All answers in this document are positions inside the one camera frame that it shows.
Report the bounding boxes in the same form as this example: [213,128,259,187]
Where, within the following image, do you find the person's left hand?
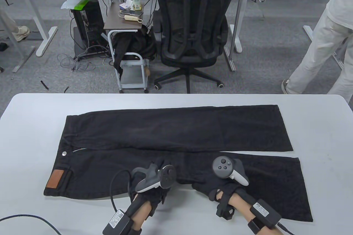
[128,156,173,215]

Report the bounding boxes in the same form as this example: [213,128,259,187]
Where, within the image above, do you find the person's right hand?
[192,179,250,220]

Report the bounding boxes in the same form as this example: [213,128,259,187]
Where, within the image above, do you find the black trousers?
[44,105,313,222]

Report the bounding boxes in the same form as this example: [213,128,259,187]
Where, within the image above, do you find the grey white hand controller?
[212,156,249,186]
[130,163,177,193]

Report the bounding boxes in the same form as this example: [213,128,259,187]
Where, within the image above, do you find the black mesh office chair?
[153,0,235,94]

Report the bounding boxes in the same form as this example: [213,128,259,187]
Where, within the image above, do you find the black garment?
[112,24,157,80]

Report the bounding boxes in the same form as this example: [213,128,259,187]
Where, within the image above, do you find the black computer tower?
[70,0,109,59]

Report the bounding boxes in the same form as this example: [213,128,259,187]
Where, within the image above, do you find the white green plastic bag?
[61,0,93,11]

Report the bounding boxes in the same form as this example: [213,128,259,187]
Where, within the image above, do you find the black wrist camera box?
[103,209,142,235]
[247,199,282,234]

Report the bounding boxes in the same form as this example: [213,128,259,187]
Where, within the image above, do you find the tangle of floor cables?
[57,45,111,71]

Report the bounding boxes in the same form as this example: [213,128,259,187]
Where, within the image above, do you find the brown side table white frame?
[103,1,151,93]

